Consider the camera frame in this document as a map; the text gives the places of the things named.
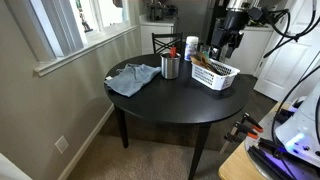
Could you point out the dark countertop appliances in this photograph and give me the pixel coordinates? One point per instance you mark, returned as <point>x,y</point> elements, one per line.
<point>156,10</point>

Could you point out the white wall outlet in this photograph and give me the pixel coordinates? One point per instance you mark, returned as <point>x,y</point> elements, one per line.
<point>61,144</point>

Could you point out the small figurine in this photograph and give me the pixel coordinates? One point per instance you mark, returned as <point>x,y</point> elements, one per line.
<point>84,20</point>

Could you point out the black aluminium rails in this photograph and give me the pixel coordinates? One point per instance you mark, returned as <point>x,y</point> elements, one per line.
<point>266,160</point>

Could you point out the wooden spatula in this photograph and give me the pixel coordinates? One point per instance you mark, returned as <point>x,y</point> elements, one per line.
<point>196,61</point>

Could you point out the black round table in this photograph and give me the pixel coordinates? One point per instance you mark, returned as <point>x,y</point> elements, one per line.
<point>176,100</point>

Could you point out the black orange clamp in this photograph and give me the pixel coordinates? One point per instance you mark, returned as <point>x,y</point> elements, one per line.
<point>250,121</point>
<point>245,130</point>

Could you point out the white panel door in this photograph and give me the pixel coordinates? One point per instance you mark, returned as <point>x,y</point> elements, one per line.
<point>286,66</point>

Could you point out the black metal chair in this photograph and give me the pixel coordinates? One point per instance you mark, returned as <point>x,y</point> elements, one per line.
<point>166,35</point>

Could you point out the steel cutlery holder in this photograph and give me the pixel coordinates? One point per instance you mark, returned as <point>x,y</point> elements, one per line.
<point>170,68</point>

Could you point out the grey robot mounting plate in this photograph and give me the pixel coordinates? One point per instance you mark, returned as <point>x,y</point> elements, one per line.
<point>256,146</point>

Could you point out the white framed window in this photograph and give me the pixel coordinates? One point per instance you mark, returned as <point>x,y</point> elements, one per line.
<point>110,13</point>

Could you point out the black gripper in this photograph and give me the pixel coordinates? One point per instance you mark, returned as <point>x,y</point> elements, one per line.
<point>230,36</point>

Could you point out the white kitchen cabinet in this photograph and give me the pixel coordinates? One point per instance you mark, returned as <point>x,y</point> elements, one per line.
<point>155,33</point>

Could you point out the blue cloth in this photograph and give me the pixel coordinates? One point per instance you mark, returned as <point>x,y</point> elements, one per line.
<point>131,78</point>

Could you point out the white drawer cabinet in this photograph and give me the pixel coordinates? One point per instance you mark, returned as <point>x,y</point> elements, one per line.
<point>250,50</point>

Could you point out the clear jar white lid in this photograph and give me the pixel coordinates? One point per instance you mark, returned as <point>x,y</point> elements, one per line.
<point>191,46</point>

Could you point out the wooden workbench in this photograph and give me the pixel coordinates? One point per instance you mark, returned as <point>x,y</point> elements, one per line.
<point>235,166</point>

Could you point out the teal spatula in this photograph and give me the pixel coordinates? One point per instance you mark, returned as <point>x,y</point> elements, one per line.
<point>205,55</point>

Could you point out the white plastic basket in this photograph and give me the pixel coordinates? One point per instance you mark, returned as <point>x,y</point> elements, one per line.
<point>213,80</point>

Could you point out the wooden spoon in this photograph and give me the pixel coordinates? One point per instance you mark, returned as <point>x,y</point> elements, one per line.
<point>209,66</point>

